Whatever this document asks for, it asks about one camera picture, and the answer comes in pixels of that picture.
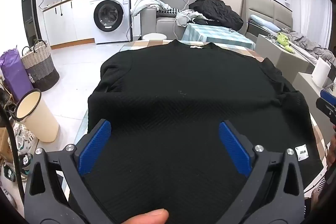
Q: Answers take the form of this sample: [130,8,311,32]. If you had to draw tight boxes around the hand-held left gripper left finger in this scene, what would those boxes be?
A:
[24,119,116,224]

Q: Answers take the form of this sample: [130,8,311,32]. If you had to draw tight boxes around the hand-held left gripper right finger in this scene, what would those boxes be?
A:
[218,119,306,224]

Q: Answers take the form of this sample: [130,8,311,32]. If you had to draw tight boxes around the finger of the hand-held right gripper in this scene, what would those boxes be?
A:
[316,89,336,125]

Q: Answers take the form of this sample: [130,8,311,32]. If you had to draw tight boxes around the black knit sweater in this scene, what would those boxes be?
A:
[83,39,324,224]

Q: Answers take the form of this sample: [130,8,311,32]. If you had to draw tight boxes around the grey crumpled clothes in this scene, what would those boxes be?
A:
[287,31,336,67]

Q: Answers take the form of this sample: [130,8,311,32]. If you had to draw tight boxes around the person's left hand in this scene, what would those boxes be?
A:
[130,209,169,224]

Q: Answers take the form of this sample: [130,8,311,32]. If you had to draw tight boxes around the cream trash bin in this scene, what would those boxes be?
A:
[16,89,59,142]

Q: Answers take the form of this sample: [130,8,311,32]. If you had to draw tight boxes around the cardboard box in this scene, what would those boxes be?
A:
[255,34,315,75]

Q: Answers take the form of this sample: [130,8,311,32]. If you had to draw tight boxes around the green toy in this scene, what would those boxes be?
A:
[276,31,294,52]

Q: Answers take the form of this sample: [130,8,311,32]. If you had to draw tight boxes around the woven laundry basket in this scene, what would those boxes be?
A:
[21,39,60,92]

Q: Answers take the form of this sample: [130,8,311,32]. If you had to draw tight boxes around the light blue pillow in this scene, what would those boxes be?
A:
[249,14,281,33]

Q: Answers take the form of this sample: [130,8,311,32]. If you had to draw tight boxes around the purple bag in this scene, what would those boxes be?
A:
[0,47,34,102]

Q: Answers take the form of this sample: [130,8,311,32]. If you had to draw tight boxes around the plaid blanket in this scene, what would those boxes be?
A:
[73,39,328,188]

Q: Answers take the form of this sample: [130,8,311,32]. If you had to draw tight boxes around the teal checked cloth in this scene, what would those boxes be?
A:
[182,22,256,50]

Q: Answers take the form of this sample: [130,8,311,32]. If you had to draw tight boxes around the white round stool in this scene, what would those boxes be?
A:
[143,33,168,42]

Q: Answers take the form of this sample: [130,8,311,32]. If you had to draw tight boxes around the white lower cabinet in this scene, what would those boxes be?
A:
[43,0,95,46]

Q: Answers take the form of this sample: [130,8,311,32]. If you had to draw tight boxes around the white washing machine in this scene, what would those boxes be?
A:
[89,0,132,45]

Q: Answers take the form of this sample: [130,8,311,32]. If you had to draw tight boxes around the grey sofa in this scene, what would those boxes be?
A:
[140,0,200,42]

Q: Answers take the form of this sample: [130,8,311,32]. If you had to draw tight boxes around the black quilted jacket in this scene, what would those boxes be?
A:
[189,0,244,31]

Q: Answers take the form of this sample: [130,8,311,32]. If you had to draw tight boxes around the grey hoodie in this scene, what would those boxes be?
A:
[175,9,201,28]

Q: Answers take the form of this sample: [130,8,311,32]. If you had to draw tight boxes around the white throw blanket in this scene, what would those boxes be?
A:
[130,0,171,17]

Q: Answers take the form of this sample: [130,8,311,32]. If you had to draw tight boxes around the houndstooth pillow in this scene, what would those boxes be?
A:
[157,7,181,17]

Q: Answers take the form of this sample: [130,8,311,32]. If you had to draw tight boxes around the black cable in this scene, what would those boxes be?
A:
[0,106,25,205]

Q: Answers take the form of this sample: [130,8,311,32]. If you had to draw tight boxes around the black door frame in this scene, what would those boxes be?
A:
[21,0,42,42]

